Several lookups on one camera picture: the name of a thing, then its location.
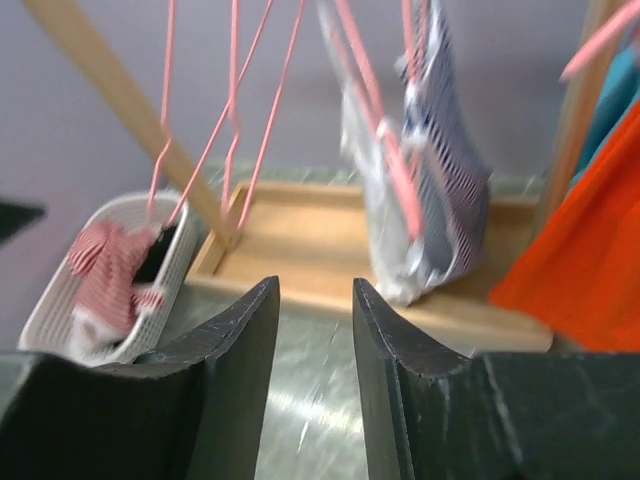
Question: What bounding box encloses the large pink plastic hanger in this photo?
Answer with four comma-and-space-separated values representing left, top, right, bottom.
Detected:
560, 0, 639, 81

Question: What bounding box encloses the orange shirt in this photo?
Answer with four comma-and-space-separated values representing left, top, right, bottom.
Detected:
489, 107, 639, 352

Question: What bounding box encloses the pink hanger of blue top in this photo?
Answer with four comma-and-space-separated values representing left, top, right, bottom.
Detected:
396, 0, 437, 85

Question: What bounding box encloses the blue white striped tank top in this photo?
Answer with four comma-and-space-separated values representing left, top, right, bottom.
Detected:
396, 1, 491, 291

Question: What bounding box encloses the white perforated laundry basket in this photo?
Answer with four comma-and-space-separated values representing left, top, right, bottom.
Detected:
18, 190, 196, 366

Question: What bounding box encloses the small wooden clothes rack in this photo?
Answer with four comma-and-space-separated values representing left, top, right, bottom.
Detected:
27, 1, 620, 353

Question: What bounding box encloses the pink wire hanger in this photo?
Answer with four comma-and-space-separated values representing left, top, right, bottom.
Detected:
147, 0, 240, 226

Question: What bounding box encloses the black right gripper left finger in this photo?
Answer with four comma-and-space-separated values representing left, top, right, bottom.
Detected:
1, 276, 279, 480

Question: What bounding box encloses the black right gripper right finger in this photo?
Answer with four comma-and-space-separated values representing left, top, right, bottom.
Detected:
352, 278, 639, 480

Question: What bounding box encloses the pink hanger of striped top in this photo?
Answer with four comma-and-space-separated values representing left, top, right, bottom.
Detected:
161, 1, 306, 232

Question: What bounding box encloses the pink hanger of white top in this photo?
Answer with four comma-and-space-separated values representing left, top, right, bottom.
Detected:
335, 0, 424, 241

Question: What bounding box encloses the red white striped tank top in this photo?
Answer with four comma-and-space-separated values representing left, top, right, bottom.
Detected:
68, 222, 165, 353

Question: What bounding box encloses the teal garment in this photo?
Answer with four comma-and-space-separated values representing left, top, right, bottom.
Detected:
570, 46, 639, 189

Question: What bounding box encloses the black tank top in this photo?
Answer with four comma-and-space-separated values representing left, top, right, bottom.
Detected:
132, 225, 177, 285

